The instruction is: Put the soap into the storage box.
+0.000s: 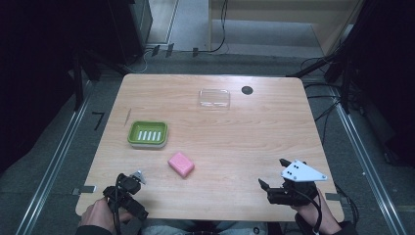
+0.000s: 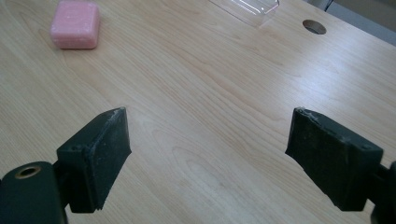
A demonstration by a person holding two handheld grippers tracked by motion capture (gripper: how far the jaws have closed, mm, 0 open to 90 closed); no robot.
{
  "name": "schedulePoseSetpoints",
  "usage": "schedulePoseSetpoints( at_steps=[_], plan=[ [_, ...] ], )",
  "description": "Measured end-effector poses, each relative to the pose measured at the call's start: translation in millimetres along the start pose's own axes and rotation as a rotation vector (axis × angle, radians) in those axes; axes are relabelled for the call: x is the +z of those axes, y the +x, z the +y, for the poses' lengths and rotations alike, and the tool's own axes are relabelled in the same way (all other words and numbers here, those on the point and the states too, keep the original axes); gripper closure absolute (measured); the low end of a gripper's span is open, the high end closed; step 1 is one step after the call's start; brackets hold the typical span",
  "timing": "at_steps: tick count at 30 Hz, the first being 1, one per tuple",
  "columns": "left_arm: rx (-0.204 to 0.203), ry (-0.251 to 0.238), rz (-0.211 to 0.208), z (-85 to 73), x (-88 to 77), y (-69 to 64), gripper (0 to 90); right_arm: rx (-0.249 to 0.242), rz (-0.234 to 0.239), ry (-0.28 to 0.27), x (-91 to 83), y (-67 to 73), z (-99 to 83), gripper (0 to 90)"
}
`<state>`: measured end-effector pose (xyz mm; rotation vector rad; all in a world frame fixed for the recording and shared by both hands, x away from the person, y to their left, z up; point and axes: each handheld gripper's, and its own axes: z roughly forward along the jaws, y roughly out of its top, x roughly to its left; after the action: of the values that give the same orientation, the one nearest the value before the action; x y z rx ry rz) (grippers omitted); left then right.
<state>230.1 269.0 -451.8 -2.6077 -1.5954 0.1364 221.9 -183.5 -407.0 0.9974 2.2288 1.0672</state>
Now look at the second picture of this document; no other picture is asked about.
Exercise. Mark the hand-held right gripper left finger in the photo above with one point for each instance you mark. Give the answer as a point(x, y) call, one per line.
point(96, 161)

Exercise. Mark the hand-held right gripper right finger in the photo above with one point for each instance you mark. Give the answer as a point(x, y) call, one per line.
point(333, 158)

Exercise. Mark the pink soap bar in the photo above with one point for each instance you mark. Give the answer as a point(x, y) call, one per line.
point(75, 25)

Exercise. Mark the clear plastic box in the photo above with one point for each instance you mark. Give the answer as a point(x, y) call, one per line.
point(249, 9)

